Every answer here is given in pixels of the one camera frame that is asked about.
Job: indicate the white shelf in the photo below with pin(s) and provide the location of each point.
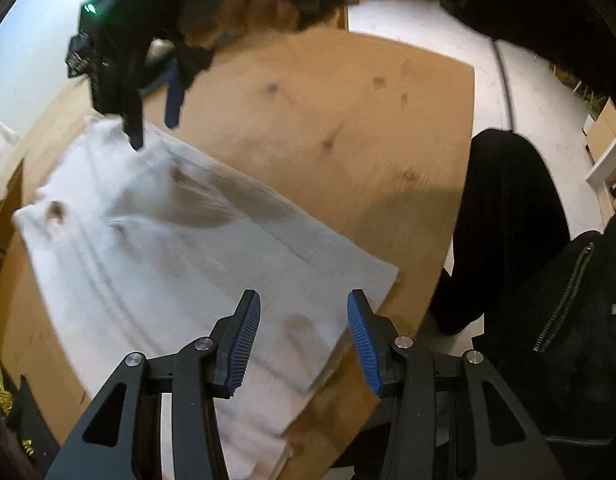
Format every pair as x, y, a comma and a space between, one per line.
600, 175

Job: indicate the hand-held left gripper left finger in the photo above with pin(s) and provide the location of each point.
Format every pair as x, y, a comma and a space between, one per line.
242, 345

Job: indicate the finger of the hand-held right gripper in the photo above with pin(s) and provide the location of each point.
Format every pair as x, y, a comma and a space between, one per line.
172, 105
135, 120

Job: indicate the white lace tablecloth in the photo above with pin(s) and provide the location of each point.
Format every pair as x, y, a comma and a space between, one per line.
0, 160

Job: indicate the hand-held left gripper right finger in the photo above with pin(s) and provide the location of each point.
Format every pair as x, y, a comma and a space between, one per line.
363, 350

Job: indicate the person's right forearm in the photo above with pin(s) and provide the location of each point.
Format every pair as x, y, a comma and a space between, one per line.
488, 0

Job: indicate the person's right hand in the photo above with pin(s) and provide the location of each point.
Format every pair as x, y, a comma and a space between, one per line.
263, 5

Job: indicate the white knit sweater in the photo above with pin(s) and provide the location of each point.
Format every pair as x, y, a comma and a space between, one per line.
187, 270

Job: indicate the black garment with yellow print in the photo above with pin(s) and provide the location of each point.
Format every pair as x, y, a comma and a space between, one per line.
32, 425

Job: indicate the person's black jacket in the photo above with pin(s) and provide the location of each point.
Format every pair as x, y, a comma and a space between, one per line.
578, 360

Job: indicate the cardboard box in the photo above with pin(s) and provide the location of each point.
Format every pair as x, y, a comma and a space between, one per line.
608, 125

